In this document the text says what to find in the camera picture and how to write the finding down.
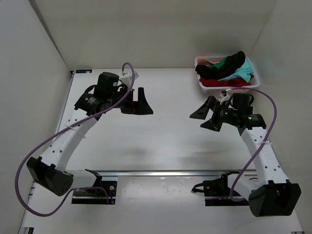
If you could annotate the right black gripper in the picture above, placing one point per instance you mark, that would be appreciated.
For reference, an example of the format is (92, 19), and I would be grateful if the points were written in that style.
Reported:
(217, 115)

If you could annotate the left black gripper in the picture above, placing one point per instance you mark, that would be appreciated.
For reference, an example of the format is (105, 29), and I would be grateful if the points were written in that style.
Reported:
(130, 102)

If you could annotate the black t shirt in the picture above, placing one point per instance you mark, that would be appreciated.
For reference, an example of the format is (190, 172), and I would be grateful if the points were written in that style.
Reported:
(232, 63)

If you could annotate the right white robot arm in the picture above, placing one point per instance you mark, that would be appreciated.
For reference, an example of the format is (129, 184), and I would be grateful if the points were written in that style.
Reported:
(270, 193)

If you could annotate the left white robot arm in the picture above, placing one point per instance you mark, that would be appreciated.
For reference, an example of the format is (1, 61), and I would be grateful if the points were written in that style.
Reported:
(49, 170)

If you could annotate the red t shirt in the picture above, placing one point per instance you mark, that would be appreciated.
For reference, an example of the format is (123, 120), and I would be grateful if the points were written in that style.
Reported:
(235, 82)

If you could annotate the green t shirt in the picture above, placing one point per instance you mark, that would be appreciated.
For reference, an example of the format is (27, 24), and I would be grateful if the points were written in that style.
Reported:
(218, 65)

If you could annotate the pink t shirt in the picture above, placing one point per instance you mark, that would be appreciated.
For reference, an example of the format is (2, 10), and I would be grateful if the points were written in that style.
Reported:
(205, 61)

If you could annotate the teal t shirt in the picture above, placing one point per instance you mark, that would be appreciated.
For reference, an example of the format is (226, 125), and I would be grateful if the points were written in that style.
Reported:
(245, 72)

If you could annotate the blue label sticker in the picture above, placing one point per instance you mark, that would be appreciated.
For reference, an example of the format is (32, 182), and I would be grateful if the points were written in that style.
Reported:
(83, 71)

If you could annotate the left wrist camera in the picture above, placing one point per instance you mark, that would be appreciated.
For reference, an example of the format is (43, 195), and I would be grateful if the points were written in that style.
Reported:
(126, 78)

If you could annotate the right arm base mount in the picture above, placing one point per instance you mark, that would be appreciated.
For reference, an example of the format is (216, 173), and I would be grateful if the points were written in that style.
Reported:
(217, 193)

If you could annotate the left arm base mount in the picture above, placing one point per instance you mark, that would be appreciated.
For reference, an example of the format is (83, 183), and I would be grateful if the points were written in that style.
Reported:
(97, 190)

